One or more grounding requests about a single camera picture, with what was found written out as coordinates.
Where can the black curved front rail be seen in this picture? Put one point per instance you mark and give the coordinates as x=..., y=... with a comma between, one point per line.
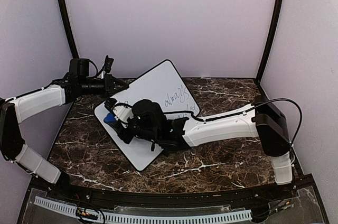
x=108, y=199

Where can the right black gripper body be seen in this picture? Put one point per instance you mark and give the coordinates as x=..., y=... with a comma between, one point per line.
x=126, y=137

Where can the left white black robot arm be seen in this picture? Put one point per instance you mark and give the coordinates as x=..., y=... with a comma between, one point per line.
x=75, y=83

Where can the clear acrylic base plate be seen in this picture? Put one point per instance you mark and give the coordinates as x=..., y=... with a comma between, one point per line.
x=40, y=208

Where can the left black frame post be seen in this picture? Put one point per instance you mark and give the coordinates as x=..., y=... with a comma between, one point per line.
x=68, y=29

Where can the blue whiteboard eraser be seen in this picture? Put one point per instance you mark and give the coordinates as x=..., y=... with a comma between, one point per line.
x=109, y=119

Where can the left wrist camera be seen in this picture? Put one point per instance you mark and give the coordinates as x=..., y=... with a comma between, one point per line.
x=106, y=68

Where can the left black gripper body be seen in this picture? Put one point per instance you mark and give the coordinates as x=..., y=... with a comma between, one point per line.
x=108, y=85

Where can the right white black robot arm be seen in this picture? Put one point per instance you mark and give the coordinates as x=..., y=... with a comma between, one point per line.
x=146, y=120

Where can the black frame post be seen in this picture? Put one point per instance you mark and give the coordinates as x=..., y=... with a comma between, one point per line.
x=269, y=41
x=68, y=29

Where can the right black frame post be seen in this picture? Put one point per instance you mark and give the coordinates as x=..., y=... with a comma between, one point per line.
x=269, y=41

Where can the white slotted cable duct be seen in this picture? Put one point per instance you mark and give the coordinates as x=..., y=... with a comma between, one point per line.
x=145, y=215

